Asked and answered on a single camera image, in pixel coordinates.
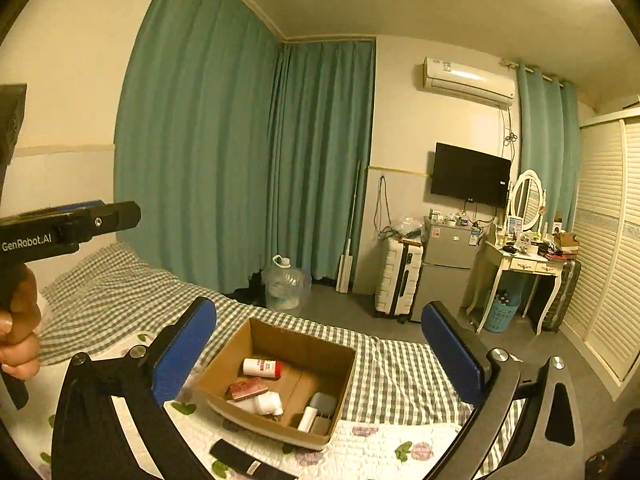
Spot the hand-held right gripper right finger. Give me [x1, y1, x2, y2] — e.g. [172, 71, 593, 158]
[419, 300, 586, 480]

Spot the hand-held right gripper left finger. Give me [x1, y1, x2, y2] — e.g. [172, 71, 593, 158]
[51, 295, 219, 480]

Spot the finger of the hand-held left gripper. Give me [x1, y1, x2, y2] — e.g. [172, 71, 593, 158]
[55, 200, 142, 245]

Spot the pink floral wallet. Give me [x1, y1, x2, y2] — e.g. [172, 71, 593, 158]
[227, 378, 269, 402]

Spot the white bottle red label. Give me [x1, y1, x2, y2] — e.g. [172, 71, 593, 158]
[242, 357, 285, 380]

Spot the white squeeze tube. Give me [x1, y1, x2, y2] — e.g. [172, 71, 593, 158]
[239, 392, 285, 417]

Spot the black remote control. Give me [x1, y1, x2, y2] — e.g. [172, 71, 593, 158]
[208, 438, 301, 480]

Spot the cardboard box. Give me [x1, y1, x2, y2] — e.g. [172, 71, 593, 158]
[192, 317, 358, 452]

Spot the grey rectangular case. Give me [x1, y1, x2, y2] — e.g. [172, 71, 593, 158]
[307, 392, 339, 419]

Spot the white power adapter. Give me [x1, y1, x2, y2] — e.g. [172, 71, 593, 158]
[296, 405, 334, 435]

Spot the person's left hand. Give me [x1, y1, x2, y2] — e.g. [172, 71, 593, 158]
[0, 263, 44, 382]

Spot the blue waste bin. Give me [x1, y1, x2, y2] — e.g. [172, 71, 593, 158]
[482, 287, 521, 334]

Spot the silver mini fridge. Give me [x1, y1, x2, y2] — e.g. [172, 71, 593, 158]
[409, 215, 484, 324]

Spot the white ribbed suitcase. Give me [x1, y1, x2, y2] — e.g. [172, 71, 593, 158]
[374, 237, 426, 322]

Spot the dark cloth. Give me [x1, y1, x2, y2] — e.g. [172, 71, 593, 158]
[224, 269, 266, 307]

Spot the floral quilted mat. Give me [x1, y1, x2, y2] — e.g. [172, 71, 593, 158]
[29, 330, 477, 480]

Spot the white vanity table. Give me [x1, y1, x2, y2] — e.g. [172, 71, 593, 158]
[466, 244, 567, 337]

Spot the wide green curtain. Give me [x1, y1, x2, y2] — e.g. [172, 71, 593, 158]
[113, 0, 284, 297]

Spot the clear water jug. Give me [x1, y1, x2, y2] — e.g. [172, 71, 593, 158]
[262, 254, 313, 312]

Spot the dark suitcase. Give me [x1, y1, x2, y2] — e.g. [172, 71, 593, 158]
[539, 258, 582, 332]

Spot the clear plastic bag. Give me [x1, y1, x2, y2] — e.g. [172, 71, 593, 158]
[392, 217, 426, 241]

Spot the white flat mop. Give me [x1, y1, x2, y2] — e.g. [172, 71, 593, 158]
[335, 159, 362, 294]

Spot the brown box on vanity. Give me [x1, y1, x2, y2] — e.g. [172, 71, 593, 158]
[552, 232, 581, 256]

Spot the oval vanity mirror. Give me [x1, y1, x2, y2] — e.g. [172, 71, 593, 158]
[507, 168, 547, 234]

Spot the white louvered wardrobe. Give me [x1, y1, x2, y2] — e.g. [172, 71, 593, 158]
[559, 109, 640, 402]

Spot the narrow green curtain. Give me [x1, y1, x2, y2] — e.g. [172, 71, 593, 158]
[514, 64, 581, 232]

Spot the white air conditioner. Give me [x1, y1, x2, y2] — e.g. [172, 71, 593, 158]
[422, 55, 516, 109]

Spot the dark hanging cable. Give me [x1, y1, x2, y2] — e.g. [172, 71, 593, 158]
[374, 174, 396, 239]

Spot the black wall television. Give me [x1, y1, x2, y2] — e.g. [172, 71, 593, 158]
[429, 142, 512, 209]

